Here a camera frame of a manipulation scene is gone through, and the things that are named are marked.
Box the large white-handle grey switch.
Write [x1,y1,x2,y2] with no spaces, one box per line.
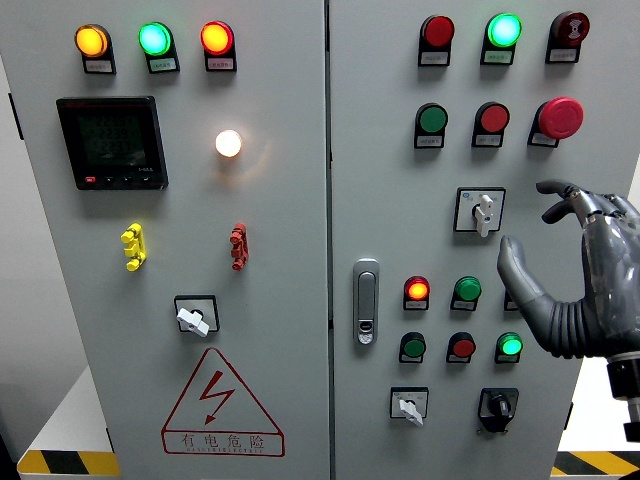
[453,187,507,239]

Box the small green lit lamp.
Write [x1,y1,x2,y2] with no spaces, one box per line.
[494,332,524,365]

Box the small dark green lamp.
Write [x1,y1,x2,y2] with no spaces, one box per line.
[450,276,483,312]

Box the small red push button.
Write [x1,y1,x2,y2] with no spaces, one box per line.
[445,331,477,364]

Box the large red stop button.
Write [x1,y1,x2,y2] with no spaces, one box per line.
[527,96,585,149]

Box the black yellow striped tape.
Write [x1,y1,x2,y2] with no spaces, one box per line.
[17,450,121,477]
[549,451,640,477]

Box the small red lit lamp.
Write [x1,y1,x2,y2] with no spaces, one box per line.
[402,275,431,312]

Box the large red push button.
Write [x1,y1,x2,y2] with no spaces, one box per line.
[471,101,511,149]

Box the small green push button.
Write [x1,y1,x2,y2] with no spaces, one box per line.
[398,331,428,364]

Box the large green push button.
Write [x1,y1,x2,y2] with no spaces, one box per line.
[413,102,449,150]

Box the silver door lock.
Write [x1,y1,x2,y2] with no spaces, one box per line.
[352,258,381,347]

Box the dark red buzzer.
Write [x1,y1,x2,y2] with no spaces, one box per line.
[545,10,591,65]

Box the large green lit lamp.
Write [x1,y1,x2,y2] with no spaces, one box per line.
[480,12,523,66]
[138,21,181,75]

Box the large red unlit lamp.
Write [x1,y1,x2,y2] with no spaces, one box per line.
[417,14,456,68]

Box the white lit lamp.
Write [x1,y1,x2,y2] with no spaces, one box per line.
[215,129,244,159]

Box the red warning triangle sign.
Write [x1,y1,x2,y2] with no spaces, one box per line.
[161,347,286,458]

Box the large orange-red lit lamp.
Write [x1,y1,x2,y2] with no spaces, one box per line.
[200,20,238,74]

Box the black display meter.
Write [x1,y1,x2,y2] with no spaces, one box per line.
[55,96,170,192]

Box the large yellow lit lamp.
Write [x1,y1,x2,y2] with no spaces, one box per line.
[74,23,118,76]

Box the black-handle turn switch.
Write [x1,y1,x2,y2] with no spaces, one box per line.
[476,387,520,435]

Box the small white-handle grey switch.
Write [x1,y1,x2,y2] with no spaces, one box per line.
[389,386,430,427]

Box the small red handle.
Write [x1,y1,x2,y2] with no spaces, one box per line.
[229,222,249,272]

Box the white-handle switch on black plate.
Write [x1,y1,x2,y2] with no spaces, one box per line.
[173,294,221,339]

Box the small yellow handle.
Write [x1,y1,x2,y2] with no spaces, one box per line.
[120,223,148,272]

